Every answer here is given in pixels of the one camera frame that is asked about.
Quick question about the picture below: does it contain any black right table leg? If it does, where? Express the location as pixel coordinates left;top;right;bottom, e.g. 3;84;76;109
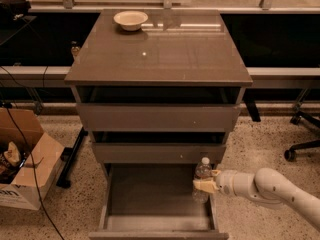
243;91;261;122

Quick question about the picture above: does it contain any black bag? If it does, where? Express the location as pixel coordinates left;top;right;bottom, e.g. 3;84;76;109
0;0;31;25

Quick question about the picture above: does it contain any small bottle behind cabinet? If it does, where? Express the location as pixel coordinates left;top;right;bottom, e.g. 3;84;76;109
71;41;81;58

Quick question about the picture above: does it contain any black cable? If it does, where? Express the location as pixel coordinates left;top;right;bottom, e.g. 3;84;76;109
0;65;66;240

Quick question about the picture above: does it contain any black table leg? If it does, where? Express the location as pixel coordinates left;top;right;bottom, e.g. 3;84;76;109
56;128;88;189
243;91;261;122

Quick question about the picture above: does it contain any black office chair base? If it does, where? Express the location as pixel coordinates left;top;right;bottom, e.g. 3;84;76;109
283;89;320;162

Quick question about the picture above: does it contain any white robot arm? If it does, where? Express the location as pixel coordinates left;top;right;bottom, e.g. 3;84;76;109
193;168;320;231

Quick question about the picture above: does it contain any brown cardboard box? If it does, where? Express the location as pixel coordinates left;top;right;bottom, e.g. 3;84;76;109
0;108;64;210

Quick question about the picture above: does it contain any white ceramic bowl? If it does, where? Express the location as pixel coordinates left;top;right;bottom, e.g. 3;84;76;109
113;11;148;31

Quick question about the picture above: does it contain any grey open bottom drawer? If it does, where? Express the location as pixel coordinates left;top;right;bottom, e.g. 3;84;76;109
89;164;229;240

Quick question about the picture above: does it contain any grey top drawer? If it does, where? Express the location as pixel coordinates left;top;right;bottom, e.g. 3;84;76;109
72;86;244;132

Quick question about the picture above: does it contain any grey middle drawer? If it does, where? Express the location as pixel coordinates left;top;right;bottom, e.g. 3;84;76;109
92;132;226;164

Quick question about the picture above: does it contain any grey drawer cabinet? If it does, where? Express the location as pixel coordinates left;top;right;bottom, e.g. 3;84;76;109
65;9;252;177

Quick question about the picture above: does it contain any clear plastic water bottle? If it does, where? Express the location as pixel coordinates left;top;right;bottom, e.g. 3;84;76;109
192;157;212;204

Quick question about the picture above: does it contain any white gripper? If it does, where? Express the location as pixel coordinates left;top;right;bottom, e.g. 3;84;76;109
193;170;237;196

